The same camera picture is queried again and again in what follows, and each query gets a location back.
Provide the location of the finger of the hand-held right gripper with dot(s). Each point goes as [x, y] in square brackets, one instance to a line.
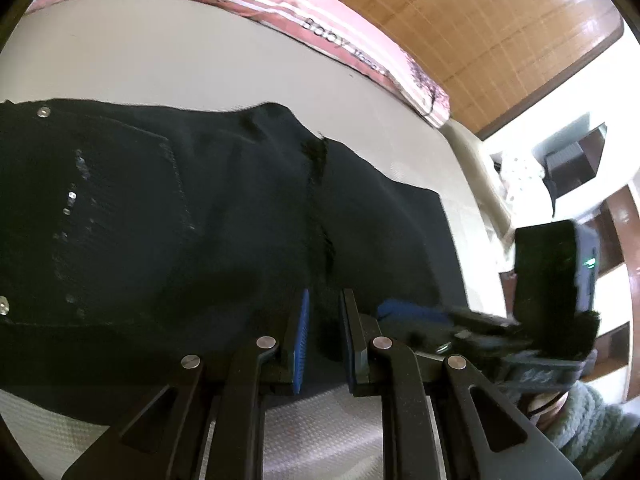
[465, 345]
[415, 312]

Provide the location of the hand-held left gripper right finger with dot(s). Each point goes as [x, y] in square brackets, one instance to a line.
[350, 345]

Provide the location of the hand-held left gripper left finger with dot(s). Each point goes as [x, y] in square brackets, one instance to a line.
[301, 340]

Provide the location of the black pants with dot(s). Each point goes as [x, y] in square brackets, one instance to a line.
[200, 240]

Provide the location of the person's right forearm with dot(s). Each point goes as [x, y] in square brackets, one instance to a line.
[595, 430]

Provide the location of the white polka-dot cloth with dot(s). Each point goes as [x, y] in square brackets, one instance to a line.
[520, 180]

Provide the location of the black open box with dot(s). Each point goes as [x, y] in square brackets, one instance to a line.
[570, 160]

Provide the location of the beige blanket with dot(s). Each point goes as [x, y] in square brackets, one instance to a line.
[480, 180]

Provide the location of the wooden bamboo headboard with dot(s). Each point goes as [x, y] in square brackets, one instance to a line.
[480, 25]

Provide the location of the pink striped blanket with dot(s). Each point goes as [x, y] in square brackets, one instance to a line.
[320, 25]

